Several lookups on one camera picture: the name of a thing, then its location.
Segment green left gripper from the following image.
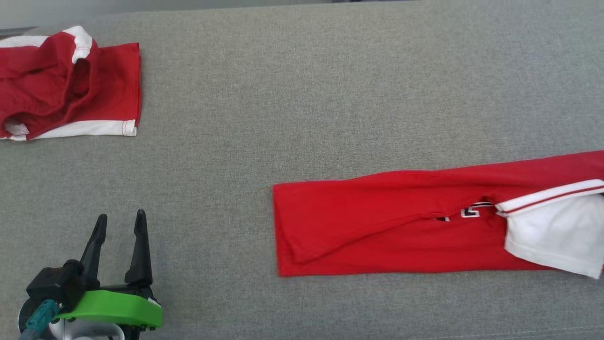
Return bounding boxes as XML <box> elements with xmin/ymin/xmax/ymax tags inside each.
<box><xmin>57</xmin><ymin>210</ymin><xmax>164</xmax><ymax>331</ymax></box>

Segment red white sports shorts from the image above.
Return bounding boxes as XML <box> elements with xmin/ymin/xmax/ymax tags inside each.
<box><xmin>0</xmin><ymin>26</ymin><xmax>143</xmax><ymax>142</ymax></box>

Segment red white basketball jersey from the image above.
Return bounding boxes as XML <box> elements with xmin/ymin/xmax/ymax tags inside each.
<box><xmin>273</xmin><ymin>150</ymin><xmax>604</xmax><ymax>280</ymax></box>

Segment teal left camera connector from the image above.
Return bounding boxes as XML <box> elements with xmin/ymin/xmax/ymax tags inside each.
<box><xmin>19</xmin><ymin>299</ymin><xmax>60</xmax><ymax>340</ymax></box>

